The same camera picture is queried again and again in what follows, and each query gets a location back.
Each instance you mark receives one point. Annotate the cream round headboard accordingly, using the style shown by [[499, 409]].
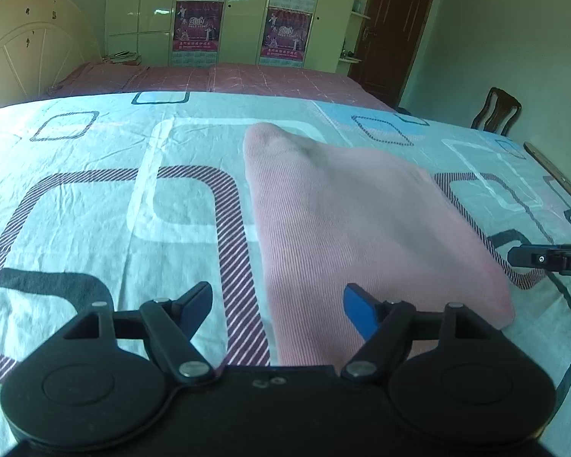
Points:
[[28, 43]]

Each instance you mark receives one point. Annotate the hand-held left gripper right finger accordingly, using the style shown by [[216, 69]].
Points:
[[361, 316]]

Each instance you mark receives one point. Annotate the pink knit sweater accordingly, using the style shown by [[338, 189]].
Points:
[[352, 228]]

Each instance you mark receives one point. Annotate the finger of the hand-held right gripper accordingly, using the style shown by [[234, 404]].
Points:
[[533, 256]]

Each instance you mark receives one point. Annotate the dark wooden chair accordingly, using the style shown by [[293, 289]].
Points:
[[497, 109]]

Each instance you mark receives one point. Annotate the square-patterned bed sheet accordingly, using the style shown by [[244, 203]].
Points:
[[100, 228]]

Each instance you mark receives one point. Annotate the dark brown wooden door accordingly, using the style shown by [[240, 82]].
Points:
[[395, 33]]

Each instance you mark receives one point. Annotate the wooden bed footboard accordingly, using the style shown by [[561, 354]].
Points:
[[552, 166]]

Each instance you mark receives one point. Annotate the pink striped bed cover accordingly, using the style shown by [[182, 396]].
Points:
[[219, 78]]

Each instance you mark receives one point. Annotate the pale green wardrobe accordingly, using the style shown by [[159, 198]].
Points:
[[242, 9]]

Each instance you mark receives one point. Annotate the stack of books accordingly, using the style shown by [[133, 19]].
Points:
[[121, 57]]

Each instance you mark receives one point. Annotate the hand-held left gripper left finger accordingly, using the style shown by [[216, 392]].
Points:
[[195, 309]]

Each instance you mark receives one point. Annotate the corner wall shelves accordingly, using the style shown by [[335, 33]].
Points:
[[357, 14]]

